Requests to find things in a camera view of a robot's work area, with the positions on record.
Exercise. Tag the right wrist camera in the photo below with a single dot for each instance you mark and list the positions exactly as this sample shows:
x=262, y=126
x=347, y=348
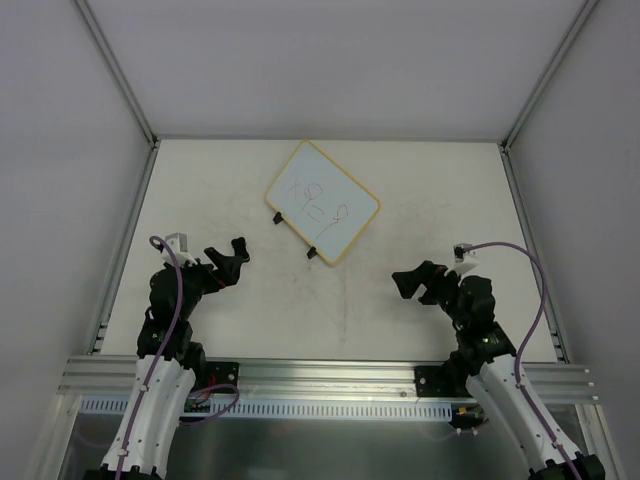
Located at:
x=464, y=260

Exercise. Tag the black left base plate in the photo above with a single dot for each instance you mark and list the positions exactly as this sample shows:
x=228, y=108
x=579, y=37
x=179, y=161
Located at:
x=222, y=376

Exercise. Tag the right aluminium frame post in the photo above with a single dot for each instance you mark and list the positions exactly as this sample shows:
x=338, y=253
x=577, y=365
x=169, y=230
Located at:
x=569, y=37

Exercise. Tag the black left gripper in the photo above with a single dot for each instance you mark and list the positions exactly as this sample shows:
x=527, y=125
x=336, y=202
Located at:
x=212, y=273

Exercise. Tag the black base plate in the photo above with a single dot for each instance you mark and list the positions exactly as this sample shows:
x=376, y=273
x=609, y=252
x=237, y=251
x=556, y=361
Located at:
x=437, y=382
x=222, y=376

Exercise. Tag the whiteboard metal stand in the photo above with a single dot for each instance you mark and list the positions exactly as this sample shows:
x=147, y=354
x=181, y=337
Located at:
x=278, y=218

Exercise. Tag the white slotted cable duct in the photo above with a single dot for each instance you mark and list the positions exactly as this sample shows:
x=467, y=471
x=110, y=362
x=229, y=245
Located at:
x=412, y=410

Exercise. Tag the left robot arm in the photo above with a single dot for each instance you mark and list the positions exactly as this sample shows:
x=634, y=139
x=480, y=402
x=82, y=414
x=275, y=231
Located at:
x=170, y=366

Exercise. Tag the aluminium frame post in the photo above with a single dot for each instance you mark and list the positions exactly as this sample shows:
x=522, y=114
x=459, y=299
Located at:
x=569, y=37
x=106, y=52

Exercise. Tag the left aluminium frame post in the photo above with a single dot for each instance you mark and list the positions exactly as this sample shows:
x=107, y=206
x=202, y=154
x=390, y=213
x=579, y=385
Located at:
x=106, y=52

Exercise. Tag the yellow framed whiteboard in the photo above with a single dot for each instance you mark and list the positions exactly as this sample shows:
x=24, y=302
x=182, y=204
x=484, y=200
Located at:
x=322, y=202

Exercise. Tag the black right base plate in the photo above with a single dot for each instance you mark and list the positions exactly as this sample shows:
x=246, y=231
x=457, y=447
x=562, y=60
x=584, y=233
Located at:
x=437, y=382

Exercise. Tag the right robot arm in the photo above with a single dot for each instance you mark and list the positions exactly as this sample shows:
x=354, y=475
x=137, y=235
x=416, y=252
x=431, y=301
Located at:
x=486, y=365

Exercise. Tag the aluminium front rail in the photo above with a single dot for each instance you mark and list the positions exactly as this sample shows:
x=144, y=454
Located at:
x=324, y=380

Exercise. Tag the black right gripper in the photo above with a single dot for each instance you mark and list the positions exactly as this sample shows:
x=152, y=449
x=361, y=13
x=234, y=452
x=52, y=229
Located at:
x=436, y=285

